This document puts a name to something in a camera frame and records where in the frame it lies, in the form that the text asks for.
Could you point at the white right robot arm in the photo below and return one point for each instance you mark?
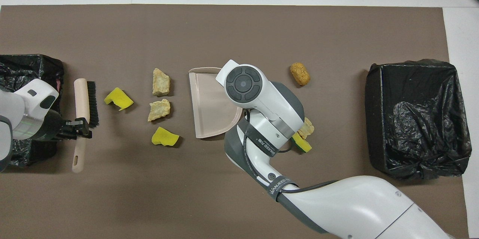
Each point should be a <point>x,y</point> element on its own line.
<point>262,96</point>

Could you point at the notched yellow sponge piece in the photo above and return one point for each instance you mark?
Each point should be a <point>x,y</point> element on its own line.
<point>118,98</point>

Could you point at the rounded yellow sponge piece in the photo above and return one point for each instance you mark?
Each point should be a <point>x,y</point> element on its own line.
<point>164,137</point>

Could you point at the orange-brown nugget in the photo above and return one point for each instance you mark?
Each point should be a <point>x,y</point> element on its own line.
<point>300,74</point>

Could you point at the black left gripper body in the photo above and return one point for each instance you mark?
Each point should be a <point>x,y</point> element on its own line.
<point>56,128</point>

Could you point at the yellow sponge with green side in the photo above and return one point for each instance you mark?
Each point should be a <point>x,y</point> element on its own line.
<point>302,144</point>

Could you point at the beige plastic dustpan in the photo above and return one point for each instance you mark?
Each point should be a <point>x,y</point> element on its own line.
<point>209,111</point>

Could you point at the beige brush with black bristles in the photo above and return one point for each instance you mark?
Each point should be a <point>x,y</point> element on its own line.
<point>81,96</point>

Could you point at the pale layered rock piece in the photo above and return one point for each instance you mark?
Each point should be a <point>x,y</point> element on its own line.
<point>161,82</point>

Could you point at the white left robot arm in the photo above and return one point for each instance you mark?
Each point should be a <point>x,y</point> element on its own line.
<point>15,111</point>

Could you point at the brown table mat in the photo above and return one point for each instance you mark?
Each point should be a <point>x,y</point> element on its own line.
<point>187,194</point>

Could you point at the bin with black bag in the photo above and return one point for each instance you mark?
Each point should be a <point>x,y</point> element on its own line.
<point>419,126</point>
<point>22,66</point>

